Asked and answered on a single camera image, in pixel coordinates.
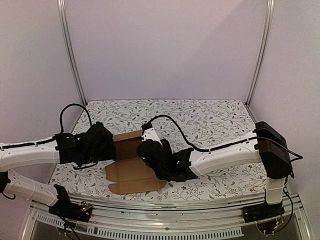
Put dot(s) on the brown cardboard box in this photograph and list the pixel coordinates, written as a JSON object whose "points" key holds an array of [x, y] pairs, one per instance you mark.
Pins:
{"points": [[128, 174]]}

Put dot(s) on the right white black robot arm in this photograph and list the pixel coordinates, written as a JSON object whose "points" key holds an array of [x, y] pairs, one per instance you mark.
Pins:
{"points": [[262, 145]]}

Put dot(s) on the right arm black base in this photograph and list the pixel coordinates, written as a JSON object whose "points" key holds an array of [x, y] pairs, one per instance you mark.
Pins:
{"points": [[269, 218]]}

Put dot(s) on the floral patterned table mat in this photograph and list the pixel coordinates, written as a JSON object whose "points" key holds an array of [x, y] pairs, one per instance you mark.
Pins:
{"points": [[202, 122]]}

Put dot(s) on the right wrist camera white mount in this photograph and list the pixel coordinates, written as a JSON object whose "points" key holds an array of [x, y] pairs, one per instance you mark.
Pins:
{"points": [[149, 133]]}

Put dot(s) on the aluminium front rail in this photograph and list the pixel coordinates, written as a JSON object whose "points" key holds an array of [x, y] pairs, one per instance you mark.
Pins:
{"points": [[213, 219]]}

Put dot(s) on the left aluminium frame post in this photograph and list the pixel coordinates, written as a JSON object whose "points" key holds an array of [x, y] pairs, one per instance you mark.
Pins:
{"points": [[62, 11]]}

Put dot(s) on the aluminium frame post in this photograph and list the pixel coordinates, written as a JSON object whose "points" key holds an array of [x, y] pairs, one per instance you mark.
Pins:
{"points": [[262, 52], [62, 11]]}

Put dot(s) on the right aluminium frame post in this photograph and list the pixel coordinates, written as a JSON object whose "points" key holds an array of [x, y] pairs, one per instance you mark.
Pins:
{"points": [[262, 52]]}

